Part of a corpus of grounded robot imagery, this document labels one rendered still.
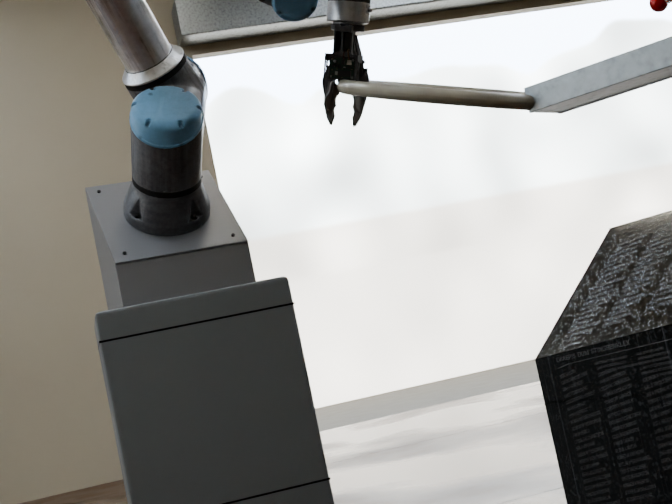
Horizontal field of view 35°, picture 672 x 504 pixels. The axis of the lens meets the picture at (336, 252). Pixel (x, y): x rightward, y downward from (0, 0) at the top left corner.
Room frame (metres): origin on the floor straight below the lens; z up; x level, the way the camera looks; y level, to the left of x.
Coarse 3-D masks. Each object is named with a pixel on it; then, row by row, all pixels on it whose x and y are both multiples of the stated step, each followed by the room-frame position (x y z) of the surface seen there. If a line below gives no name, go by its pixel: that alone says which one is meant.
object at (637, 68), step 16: (640, 48) 1.91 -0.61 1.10; (656, 48) 1.89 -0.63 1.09; (592, 64) 1.97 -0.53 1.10; (608, 64) 1.95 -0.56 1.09; (624, 64) 1.93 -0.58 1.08; (640, 64) 1.91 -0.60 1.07; (656, 64) 1.89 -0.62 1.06; (560, 80) 2.02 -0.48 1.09; (576, 80) 2.00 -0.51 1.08; (592, 80) 1.98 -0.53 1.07; (608, 80) 1.96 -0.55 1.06; (624, 80) 1.94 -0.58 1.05; (640, 80) 1.97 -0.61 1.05; (656, 80) 2.01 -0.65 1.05; (544, 96) 2.05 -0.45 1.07; (560, 96) 2.02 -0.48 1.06; (576, 96) 2.00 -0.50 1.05; (592, 96) 2.04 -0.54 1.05; (608, 96) 2.08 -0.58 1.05; (544, 112) 2.12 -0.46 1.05; (560, 112) 2.15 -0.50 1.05
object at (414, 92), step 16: (352, 80) 2.16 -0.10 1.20; (368, 96) 2.10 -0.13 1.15; (384, 96) 2.07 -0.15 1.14; (400, 96) 2.05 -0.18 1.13; (416, 96) 2.03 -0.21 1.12; (432, 96) 2.02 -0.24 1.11; (448, 96) 2.02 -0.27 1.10; (464, 96) 2.02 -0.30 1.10; (480, 96) 2.02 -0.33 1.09; (496, 96) 2.03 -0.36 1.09; (512, 96) 2.04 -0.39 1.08; (528, 96) 2.06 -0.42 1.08
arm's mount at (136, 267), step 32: (96, 192) 2.41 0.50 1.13; (96, 224) 2.36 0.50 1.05; (128, 224) 2.33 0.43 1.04; (224, 224) 2.37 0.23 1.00; (128, 256) 2.25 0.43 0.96; (160, 256) 2.26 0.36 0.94; (192, 256) 2.29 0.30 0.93; (224, 256) 2.31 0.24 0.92; (128, 288) 2.24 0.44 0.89; (160, 288) 2.26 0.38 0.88; (192, 288) 2.28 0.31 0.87
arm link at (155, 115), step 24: (144, 96) 2.22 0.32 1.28; (168, 96) 2.23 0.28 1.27; (192, 96) 2.24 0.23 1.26; (144, 120) 2.17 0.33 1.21; (168, 120) 2.17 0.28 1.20; (192, 120) 2.19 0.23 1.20; (144, 144) 2.19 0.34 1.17; (168, 144) 2.19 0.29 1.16; (192, 144) 2.22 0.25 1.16; (144, 168) 2.23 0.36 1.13; (168, 168) 2.22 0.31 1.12; (192, 168) 2.26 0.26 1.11; (168, 192) 2.26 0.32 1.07
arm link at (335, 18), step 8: (336, 0) 2.20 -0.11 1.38; (328, 8) 2.22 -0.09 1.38; (336, 8) 2.20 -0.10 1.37; (344, 8) 2.19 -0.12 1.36; (352, 8) 2.19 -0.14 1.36; (360, 8) 2.20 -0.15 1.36; (368, 8) 2.22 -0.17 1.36; (328, 16) 2.22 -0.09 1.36; (336, 16) 2.20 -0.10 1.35; (344, 16) 2.20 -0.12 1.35; (352, 16) 2.20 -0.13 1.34; (360, 16) 2.20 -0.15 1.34; (368, 16) 2.22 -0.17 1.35; (344, 24) 2.21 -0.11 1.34; (360, 24) 2.23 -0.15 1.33
